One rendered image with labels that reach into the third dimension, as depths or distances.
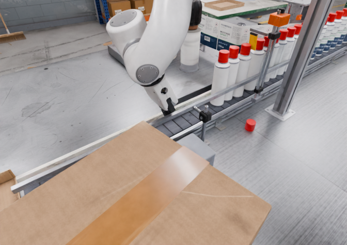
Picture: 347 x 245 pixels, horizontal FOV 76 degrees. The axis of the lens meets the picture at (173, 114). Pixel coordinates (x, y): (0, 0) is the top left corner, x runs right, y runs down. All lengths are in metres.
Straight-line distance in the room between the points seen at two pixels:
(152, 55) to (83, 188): 0.25
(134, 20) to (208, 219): 0.38
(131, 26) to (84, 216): 0.34
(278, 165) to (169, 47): 0.51
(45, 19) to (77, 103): 4.15
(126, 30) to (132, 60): 0.07
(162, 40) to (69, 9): 4.70
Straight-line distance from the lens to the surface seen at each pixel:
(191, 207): 0.29
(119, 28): 0.48
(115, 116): 0.89
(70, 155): 0.67
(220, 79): 0.77
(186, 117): 0.78
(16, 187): 0.59
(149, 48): 0.42
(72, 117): 0.94
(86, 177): 0.34
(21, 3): 5.03
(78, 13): 5.13
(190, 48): 1.00
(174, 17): 0.44
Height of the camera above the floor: 1.38
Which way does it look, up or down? 39 degrees down
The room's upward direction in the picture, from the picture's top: straight up
